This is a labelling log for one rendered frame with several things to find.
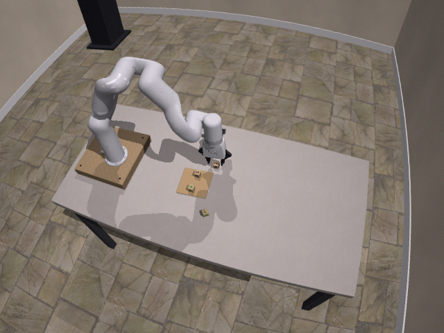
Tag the tan square mat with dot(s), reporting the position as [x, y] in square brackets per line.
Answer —
[202, 183]

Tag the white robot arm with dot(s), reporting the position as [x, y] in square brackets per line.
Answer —
[153, 87]

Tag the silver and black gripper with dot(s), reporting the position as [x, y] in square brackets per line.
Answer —
[217, 152]

